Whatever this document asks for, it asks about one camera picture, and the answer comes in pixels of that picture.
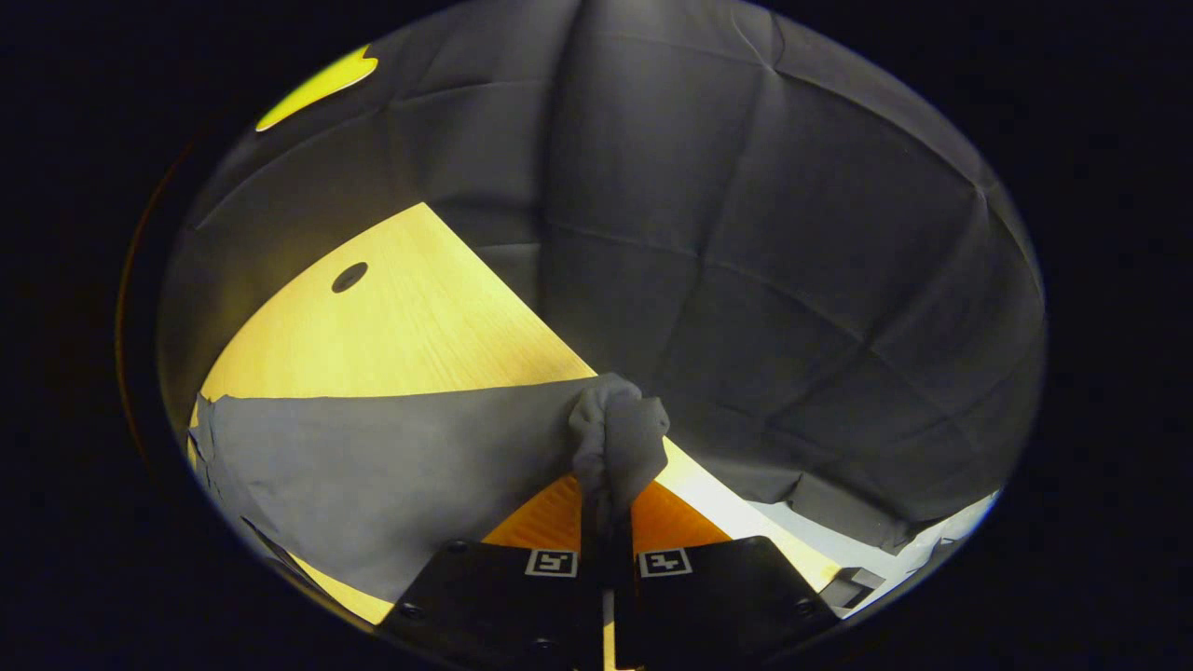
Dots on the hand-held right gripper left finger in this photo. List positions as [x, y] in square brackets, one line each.
[494, 606]

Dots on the grey button shirt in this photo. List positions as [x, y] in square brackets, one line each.
[391, 475]

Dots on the black table edge bracket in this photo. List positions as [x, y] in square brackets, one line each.
[853, 587]

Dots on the black backdrop cloth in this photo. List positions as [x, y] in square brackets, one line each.
[792, 233]

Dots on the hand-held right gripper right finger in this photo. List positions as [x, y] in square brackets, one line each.
[718, 606]

